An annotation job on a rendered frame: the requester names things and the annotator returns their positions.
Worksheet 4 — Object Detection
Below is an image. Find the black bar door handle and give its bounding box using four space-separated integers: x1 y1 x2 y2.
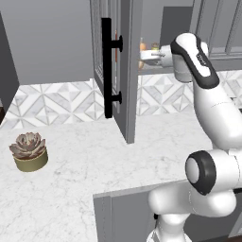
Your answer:
100 17 124 120

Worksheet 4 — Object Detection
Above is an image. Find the grey base cabinet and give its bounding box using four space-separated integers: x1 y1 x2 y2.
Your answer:
92 179 242 242

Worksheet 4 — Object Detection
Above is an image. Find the grey wall cabinet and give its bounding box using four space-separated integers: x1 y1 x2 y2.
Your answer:
137 0 242 77

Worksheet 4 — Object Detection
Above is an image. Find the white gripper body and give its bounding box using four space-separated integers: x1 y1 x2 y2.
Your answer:
140 49 166 66

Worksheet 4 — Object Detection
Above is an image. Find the red condiment bottle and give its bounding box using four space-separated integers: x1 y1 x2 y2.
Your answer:
114 29 119 63

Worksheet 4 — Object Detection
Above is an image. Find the grey glass cabinet door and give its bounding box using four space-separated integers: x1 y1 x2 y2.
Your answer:
90 0 144 145

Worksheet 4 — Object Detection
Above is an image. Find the succulent plant in olive pot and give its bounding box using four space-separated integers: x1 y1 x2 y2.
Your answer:
9 131 49 173

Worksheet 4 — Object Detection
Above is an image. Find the orange condiment bottle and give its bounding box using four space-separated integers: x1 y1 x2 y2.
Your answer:
139 37 147 52

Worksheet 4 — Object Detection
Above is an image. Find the dark grey tall panel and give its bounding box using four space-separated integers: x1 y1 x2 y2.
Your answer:
0 11 21 125

